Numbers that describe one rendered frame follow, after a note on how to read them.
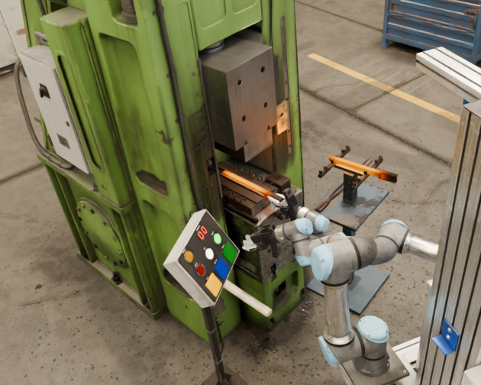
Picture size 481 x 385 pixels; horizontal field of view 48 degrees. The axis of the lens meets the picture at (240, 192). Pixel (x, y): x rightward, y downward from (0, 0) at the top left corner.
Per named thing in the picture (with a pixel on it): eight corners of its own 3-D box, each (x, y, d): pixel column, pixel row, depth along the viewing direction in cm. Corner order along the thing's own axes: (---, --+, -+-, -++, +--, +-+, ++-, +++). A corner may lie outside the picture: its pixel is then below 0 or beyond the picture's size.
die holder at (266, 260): (305, 247, 322) (302, 189, 295) (263, 285, 302) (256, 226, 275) (238, 211, 355) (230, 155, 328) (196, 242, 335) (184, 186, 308)
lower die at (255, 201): (277, 198, 291) (276, 186, 285) (252, 218, 280) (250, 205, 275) (223, 171, 315) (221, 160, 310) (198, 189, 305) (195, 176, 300)
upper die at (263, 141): (272, 143, 269) (271, 127, 263) (245, 163, 258) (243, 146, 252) (214, 119, 293) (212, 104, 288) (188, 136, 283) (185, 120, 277)
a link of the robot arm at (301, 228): (307, 237, 218) (301, 217, 219) (285, 244, 224) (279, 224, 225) (316, 234, 224) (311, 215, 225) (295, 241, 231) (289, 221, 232)
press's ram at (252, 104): (288, 115, 270) (285, 40, 245) (236, 151, 250) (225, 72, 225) (230, 93, 295) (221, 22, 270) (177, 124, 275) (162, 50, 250)
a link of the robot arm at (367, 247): (385, 229, 182) (338, 226, 231) (356, 237, 180) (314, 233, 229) (394, 262, 182) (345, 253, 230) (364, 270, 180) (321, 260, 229)
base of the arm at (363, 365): (397, 369, 214) (399, 354, 208) (363, 383, 211) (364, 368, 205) (377, 340, 226) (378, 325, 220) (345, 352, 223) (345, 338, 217)
